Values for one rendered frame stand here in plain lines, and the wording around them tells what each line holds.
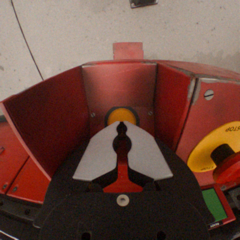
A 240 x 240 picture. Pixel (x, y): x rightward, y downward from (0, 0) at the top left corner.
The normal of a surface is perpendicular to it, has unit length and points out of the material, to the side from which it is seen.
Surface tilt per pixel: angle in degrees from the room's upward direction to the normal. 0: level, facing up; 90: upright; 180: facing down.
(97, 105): 0
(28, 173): 90
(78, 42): 0
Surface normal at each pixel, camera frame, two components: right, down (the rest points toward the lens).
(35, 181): -0.14, -0.83
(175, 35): 0.00, 0.54
